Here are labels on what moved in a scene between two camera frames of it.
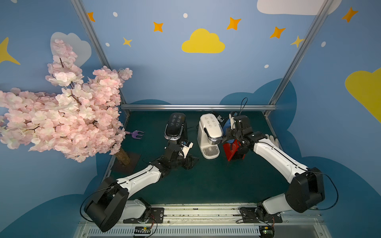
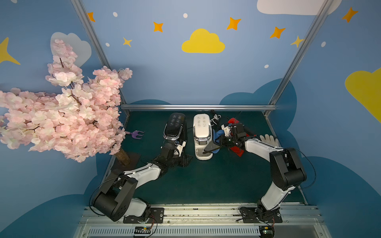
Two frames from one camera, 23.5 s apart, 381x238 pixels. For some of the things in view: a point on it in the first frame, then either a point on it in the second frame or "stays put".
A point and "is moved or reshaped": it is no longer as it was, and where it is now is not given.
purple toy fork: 134,134 stays put
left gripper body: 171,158 stays put
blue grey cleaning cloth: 227,125 is moved or reshaped
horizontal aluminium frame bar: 197,106 stays put
